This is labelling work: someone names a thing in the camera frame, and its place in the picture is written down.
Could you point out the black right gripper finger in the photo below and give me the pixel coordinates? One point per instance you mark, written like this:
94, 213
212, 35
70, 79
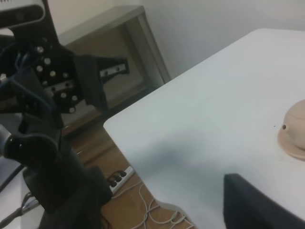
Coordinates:
245, 207

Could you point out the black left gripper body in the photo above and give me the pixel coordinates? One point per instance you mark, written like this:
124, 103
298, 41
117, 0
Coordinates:
40, 79

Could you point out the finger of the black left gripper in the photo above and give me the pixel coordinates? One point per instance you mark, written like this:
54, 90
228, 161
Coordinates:
111, 67
89, 80

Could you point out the beige teapot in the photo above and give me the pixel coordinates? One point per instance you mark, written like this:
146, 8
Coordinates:
293, 128

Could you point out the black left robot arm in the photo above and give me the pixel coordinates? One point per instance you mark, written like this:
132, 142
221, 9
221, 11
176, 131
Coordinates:
72, 196

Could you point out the beige teapot saucer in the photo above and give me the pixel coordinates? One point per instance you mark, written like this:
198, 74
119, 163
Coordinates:
289, 147

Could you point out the beige wooden shelf cabinet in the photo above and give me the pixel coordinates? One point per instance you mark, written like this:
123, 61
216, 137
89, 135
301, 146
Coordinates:
123, 34

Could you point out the white power strip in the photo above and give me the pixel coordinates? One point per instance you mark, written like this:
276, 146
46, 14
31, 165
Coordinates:
117, 179

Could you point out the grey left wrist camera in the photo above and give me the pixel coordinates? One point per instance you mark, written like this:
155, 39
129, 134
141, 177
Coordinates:
15, 13

